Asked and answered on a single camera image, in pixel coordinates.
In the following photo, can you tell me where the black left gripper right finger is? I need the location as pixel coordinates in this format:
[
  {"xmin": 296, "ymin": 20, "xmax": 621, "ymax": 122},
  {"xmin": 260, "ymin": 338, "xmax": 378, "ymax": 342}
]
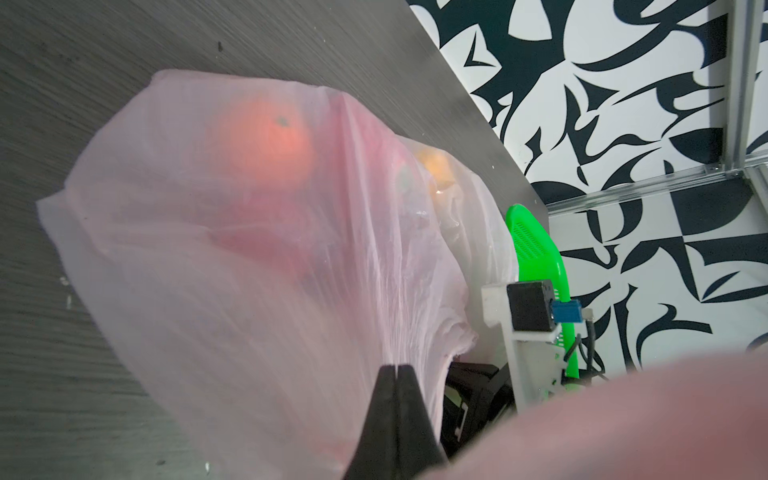
[{"xmin": 395, "ymin": 365, "xmax": 448, "ymax": 479}]

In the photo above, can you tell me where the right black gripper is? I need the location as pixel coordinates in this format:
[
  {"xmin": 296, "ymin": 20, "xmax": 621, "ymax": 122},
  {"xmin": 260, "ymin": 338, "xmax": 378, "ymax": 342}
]
[{"xmin": 440, "ymin": 362, "xmax": 516, "ymax": 456}]

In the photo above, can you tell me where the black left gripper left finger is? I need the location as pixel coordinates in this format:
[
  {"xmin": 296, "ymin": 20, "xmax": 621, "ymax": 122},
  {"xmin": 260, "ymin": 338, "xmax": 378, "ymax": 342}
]
[{"xmin": 344, "ymin": 365, "xmax": 398, "ymax": 480}]

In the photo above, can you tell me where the pink plastic bag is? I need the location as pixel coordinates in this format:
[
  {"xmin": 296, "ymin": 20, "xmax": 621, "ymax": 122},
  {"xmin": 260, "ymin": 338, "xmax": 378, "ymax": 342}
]
[{"xmin": 35, "ymin": 68, "xmax": 768, "ymax": 480}]

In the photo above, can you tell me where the red dragon fruit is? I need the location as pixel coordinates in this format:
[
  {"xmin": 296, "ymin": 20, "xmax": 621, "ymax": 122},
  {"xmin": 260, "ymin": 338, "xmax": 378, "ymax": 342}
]
[{"xmin": 218, "ymin": 98, "xmax": 316, "ymax": 190}]

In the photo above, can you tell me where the orange fruit in bag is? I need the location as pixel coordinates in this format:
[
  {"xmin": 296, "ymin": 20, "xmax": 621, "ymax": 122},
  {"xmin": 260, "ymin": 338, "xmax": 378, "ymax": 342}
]
[{"xmin": 415, "ymin": 147, "xmax": 457, "ymax": 203}]

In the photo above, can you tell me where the green plastic basket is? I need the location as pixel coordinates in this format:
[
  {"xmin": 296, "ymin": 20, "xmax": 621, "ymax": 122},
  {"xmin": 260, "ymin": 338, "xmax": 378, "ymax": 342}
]
[{"xmin": 505, "ymin": 204, "xmax": 583, "ymax": 383}]

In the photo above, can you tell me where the aluminium frame rail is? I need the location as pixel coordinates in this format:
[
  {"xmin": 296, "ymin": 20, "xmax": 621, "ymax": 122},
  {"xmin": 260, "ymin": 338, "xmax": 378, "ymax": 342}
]
[{"xmin": 547, "ymin": 1, "xmax": 767, "ymax": 216}]

